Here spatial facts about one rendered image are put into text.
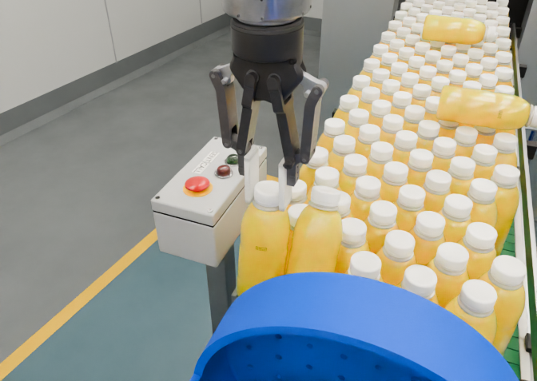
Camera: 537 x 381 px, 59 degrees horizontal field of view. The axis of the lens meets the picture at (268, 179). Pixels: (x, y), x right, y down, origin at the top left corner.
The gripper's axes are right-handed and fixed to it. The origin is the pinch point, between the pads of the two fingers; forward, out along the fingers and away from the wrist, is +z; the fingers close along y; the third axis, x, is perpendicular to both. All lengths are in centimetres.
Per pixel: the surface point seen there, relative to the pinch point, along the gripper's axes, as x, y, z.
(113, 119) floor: 186, -190, 117
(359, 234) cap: 4.6, 11.4, 9.1
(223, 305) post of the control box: 6.2, -11.7, 35.1
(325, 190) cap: 4.7, 6.2, 3.2
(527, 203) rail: 37, 36, 20
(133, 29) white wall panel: 269, -225, 84
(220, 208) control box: 0.7, -7.6, 7.3
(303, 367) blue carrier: -19.2, 11.3, 6.6
